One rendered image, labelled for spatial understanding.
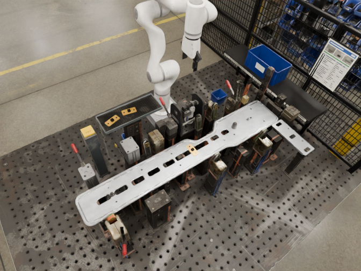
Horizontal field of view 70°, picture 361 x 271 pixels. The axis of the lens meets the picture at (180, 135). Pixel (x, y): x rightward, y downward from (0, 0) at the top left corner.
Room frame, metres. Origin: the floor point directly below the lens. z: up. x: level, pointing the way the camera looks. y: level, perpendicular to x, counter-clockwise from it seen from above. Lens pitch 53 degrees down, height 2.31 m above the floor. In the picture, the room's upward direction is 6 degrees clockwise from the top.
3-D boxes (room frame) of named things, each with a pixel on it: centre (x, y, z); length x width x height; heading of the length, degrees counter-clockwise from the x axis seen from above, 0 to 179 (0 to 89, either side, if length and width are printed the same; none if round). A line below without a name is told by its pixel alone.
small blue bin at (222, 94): (1.61, -0.29, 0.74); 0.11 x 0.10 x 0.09; 129
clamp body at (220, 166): (0.78, -0.24, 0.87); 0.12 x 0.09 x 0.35; 39
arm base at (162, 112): (1.39, 0.17, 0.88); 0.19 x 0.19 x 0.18
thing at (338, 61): (1.44, -0.93, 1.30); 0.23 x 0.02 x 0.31; 39
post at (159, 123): (0.98, 0.13, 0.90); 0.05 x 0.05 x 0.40; 39
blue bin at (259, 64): (1.66, -0.60, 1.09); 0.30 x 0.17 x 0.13; 40
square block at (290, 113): (1.24, -0.74, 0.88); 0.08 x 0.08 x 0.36; 39
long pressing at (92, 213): (0.85, -0.07, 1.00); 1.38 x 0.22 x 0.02; 129
